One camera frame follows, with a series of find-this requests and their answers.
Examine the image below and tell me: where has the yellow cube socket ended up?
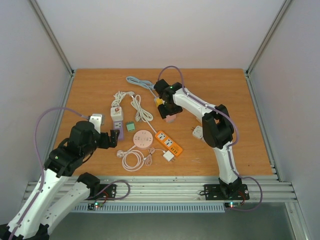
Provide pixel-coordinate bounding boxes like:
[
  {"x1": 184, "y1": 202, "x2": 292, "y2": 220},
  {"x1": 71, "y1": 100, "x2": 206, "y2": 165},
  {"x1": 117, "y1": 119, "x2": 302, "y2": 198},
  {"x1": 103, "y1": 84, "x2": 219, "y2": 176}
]
[{"x1": 154, "y1": 97, "x2": 164, "y2": 107}]

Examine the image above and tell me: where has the pink cube socket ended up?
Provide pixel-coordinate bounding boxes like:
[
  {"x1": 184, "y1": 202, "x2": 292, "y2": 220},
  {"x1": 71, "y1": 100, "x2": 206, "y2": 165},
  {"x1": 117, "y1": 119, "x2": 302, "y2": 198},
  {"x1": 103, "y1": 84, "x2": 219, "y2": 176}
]
[{"x1": 165, "y1": 114, "x2": 177, "y2": 123}]

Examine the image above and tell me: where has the white cube socket with flower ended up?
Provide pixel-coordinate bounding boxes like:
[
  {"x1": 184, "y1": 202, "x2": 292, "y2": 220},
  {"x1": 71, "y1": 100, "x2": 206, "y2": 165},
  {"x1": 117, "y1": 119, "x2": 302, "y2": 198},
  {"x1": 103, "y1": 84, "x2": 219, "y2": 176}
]
[{"x1": 110, "y1": 106, "x2": 124, "y2": 122}]

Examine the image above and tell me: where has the orange power strip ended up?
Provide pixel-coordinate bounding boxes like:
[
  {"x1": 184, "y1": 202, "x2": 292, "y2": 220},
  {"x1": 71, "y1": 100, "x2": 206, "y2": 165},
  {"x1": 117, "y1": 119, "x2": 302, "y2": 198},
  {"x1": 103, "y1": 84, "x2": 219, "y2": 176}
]
[{"x1": 154, "y1": 130, "x2": 183, "y2": 157}]

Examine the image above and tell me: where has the white USB charger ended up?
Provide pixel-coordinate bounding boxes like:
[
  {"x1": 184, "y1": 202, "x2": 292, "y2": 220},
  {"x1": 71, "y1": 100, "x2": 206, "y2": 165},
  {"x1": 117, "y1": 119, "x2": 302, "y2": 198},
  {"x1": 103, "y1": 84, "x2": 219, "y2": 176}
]
[{"x1": 163, "y1": 150, "x2": 175, "y2": 162}]

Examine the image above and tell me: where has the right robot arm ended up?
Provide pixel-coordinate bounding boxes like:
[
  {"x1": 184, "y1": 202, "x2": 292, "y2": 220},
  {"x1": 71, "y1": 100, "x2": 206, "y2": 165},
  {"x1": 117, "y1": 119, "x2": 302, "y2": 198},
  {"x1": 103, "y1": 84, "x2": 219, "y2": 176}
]
[{"x1": 153, "y1": 79, "x2": 242, "y2": 199}]

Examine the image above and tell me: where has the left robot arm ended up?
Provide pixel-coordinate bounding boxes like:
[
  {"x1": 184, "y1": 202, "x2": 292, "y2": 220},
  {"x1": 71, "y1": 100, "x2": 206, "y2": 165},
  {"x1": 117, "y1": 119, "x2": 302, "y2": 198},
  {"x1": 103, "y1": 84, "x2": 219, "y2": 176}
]
[{"x1": 0, "y1": 121, "x2": 120, "y2": 240}]

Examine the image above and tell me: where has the green plug adapter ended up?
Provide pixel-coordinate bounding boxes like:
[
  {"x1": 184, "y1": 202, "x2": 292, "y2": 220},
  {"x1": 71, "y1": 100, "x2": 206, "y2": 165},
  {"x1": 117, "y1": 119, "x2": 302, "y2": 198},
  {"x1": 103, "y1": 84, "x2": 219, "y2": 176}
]
[{"x1": 126, "y1": 121, "x2": 136, "y2": 132}]

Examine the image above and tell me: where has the white square plug adapter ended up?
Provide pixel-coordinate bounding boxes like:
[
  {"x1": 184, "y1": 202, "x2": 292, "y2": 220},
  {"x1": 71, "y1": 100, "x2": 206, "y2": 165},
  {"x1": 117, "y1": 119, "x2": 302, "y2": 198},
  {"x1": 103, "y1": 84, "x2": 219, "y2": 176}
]
[{"x1": 192, "y1": 125, "x2": 203, "y2": 140}]

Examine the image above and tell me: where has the purple power strip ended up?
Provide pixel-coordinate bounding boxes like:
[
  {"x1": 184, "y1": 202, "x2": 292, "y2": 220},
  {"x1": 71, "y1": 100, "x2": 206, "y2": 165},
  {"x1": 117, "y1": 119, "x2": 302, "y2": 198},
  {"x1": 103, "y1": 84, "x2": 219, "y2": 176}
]
[{"x1": 113, "y1": 121, "x2": 124, "y2": 141}]

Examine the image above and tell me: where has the pink round power socket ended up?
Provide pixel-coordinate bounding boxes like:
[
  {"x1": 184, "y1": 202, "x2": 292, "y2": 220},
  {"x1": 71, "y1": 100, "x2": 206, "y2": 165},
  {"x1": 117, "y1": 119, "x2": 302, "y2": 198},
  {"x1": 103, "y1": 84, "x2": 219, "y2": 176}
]
[{"x1": 133, "y1": 130, "x2": 154, "y2": 150}]

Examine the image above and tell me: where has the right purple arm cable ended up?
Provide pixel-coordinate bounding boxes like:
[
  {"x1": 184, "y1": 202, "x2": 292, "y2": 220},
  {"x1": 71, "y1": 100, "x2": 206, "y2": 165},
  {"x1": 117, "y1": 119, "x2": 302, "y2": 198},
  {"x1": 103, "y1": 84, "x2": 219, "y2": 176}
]
[{"x1": 157, "y1": 65, "x2": 263, "y2": 213}]

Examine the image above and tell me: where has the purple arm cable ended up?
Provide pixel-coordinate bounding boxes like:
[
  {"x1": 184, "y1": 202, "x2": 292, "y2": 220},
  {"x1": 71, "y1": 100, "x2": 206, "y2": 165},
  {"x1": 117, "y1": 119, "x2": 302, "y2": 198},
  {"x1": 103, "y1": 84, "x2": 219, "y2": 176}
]
[
  {"x1": 157, "y1": 65, "x2": 263, "y2": 213},
  {"x1": 7, "y1": 107, "x2": 88, "y2": 240}
]

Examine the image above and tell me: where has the white orange-strip cable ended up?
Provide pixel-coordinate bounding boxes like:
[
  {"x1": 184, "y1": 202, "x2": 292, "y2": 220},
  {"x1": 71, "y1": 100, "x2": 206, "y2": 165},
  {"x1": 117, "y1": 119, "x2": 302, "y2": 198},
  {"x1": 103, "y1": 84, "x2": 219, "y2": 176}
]
[{"x1": 130, "y1": 94, "x2": 159, "y2": 134}]

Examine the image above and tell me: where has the blue power strip cable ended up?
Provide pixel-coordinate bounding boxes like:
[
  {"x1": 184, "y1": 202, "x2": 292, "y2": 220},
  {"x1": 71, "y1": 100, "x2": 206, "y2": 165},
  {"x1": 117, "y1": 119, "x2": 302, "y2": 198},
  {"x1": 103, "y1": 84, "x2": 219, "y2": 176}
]
[{"x1": 125, "y1": 76, "x2": 158, "y2": 100}]

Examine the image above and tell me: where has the white purple-strip cable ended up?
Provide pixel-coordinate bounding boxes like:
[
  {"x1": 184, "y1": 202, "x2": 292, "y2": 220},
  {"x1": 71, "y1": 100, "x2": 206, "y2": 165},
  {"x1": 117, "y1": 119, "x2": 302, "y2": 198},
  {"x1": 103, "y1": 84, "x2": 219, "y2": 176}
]
[{"x1": 111, "y1": 90, "x2": 133, "y2": 108}]

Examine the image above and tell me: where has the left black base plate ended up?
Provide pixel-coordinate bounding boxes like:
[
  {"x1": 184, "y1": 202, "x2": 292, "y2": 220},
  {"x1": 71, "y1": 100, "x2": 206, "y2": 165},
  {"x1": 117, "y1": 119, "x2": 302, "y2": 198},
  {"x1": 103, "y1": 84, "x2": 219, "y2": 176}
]
[{"x1": 86, "y1": 184, "x2": 117, "y2": 201}]

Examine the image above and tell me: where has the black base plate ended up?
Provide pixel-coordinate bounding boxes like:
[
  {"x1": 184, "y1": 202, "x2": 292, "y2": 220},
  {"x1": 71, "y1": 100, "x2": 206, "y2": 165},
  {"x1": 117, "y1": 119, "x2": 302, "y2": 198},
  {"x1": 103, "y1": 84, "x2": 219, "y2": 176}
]
[
  {"x1": 86, "y1": 184, "x2": 117, "y2": 201},
  {"x1": 203, "y1": 184, "x2": 250, "y2": 201}
]

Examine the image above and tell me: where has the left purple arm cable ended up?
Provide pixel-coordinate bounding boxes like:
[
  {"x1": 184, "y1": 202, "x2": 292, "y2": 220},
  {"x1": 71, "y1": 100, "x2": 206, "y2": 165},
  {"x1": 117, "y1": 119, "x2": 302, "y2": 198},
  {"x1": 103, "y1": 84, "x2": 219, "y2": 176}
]
[{"x1": 7, "y1": 107, "x2": 88, "y2": 240}]

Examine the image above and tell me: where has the blue slotted cable duct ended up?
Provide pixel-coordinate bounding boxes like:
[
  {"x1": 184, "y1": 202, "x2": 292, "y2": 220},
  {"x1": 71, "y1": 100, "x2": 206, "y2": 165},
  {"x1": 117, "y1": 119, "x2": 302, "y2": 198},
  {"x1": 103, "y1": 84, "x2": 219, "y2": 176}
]
[{"x1": 71, "y1": 202, "x2": 225, "y2": 214}]

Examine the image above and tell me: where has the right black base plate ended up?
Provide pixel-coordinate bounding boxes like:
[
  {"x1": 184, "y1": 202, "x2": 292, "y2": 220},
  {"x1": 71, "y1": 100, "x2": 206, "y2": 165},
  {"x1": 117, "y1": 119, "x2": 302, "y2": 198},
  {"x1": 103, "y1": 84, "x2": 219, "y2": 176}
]
[{"x1": 203, "y1": 184, "x2": 250, "y2": 201}]

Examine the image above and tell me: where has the aluminium rail frame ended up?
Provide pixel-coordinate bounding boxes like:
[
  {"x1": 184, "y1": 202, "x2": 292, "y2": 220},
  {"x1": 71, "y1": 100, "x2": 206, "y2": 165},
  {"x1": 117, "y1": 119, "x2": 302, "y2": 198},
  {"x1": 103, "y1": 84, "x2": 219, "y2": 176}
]
[{"x1": 11, "y1": 0, "x2": 311, "y2": 240}]

